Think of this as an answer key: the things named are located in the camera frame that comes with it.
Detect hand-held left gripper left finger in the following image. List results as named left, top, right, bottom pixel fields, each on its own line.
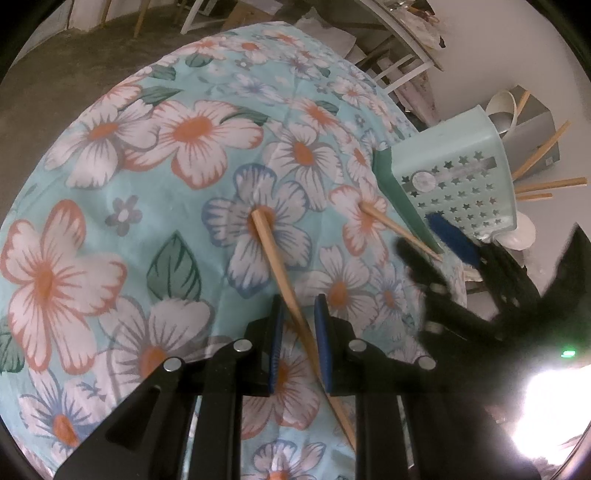
left=54, top=294, right=286, bottom=480

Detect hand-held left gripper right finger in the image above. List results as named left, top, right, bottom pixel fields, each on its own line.
left=314, top=294, right=541, bottom=480

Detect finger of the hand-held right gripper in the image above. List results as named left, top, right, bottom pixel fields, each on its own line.
left=396, top=237, right=499, bottom=329
left=425, top=211, right=540, bottom=320

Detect white ceramic spoon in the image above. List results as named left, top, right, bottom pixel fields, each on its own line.
left=486, top=90, right=522, bottom=137
left=499, top=211, right=537, bottom=251

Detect mint green utensil basket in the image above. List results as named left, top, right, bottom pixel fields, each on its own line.
left=390, top=105, right=518, bottom=243

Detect metal spoon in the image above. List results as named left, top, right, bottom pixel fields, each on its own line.
left=489, top=111, right=513, bottom=137

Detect dark green drip tray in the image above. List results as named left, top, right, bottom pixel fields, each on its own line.
left=372, top=148, right=444, bottom=256

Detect bright window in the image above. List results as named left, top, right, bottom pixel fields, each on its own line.
left=508, top=360, right=591, bottom=462

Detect grey refrigerator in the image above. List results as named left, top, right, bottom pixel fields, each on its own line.
left=499, top=84, right=561, bottom=178

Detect floral tablecloth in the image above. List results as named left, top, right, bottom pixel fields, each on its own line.
left=0, top=25, right=467, bottom=480

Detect white metal table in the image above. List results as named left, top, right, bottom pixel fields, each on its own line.
left=179, top=0, right=446, bottom=95

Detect heap of dark clutter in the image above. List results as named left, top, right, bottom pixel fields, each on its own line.
left=392, top=0, right=445, bottom=47

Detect white sacks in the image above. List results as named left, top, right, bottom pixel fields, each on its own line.
left=295, top=0, right=365, bottom=56

